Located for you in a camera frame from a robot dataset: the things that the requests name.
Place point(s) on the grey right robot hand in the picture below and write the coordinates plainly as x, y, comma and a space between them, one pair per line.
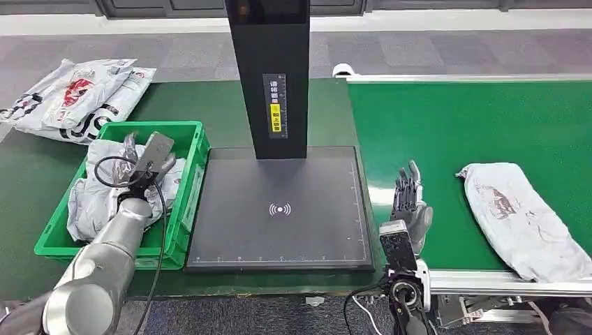
416, 212

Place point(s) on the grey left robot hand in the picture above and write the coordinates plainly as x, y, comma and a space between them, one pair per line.
127, 171

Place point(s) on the white parcel bag red print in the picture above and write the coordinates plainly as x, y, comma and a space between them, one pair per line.
88, 78
92, 203

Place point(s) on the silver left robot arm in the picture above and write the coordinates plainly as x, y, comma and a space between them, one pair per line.
106, 259

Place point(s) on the green plastic crate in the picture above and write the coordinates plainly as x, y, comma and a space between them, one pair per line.
189, 138

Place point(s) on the green conveyor belt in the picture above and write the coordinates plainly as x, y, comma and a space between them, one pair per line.
439, 138

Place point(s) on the white parcel bag black print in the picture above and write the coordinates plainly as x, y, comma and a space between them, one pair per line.
134, 90

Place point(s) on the white parcel bag faded print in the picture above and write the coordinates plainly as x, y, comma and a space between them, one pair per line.
518, 222

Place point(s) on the small white floor plate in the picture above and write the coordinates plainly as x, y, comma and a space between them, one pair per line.
315, 301

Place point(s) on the white conveyor roller cap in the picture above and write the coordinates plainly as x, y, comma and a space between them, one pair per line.
343, 70

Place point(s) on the dark cabinet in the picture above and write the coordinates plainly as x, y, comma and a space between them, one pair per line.
138, 7

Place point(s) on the black scanner tower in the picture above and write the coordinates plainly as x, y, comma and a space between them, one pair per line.
270, 46

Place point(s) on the dark rounded object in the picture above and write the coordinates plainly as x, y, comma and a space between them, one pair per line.
573, 323

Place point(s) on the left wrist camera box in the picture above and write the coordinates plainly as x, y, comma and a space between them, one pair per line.
155, 150

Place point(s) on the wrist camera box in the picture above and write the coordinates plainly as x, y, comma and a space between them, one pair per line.
155, 150
397, 247

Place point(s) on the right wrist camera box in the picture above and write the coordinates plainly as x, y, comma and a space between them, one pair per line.
397, 247

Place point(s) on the aluminium conveyor frame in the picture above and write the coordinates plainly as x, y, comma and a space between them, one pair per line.
462, 282

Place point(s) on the metal conveyor bracket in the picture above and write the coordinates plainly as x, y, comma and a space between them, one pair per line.
481, 314

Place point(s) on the black scanner base plate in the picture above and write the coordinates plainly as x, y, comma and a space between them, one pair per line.
277, 240

